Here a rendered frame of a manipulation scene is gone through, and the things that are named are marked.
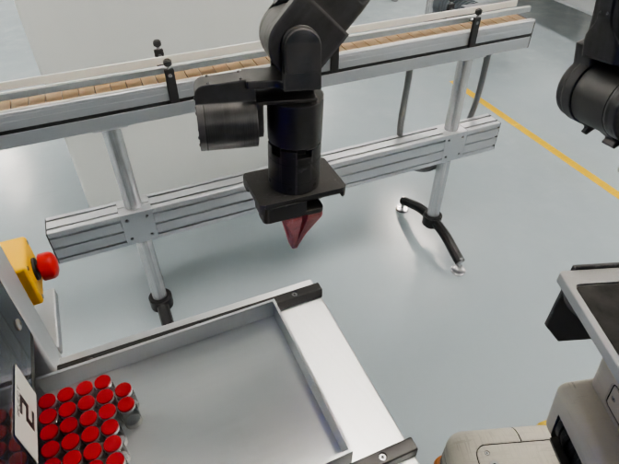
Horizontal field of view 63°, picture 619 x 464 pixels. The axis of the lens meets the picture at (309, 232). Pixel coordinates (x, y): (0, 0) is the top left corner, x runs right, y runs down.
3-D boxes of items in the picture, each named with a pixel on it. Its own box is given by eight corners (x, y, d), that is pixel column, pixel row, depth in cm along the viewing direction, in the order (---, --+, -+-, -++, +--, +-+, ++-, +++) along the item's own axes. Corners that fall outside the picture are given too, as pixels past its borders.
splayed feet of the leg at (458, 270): (453, 279, 206) (461, 254, 197) (391, 207, 240) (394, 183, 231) (470, 272, 208) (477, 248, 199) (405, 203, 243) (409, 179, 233)
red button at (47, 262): (34, 290, 71) (23, 270, 69) (33, 271, 74) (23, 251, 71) (63, 282, 73) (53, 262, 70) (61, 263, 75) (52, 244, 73)
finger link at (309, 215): (248, 237, 64) (243, 176, 58) (299, 224, 67) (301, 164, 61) (265, 273, 60) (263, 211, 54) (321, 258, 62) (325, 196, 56)
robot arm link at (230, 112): (323, 26, 43) (303, 12, 51) (185, 32, 41) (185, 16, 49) (321, 156, 50) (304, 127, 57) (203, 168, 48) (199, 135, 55)
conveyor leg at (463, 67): (427, 234, 215) (464, 57, 164) (415, 222, 221) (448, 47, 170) (445, 228, 218) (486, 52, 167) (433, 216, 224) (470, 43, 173)
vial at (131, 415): (126, 433, 65) (118, 414, 62) (123, 418, 67) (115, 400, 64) (144, 425, 66) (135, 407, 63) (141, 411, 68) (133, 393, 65)
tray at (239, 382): (57, 599, 52) (46, 589, 50) (44, 391, 70) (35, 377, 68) (351, 464, 63) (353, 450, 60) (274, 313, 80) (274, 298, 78)
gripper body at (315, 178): (242, 186, 59) (239, 130, 54) (322, 168, 62) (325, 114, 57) (261, 220, 54) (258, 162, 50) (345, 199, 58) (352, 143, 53)
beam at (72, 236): (59, 264, 152) (45, 234, 144) (57, 248, 157) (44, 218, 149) (494, 149, 199) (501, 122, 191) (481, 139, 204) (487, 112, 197)
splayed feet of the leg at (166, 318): (169, 377, 172) (162, 353, 163) (145, 278, 206) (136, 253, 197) (193, 369, 174) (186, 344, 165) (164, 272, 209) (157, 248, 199)
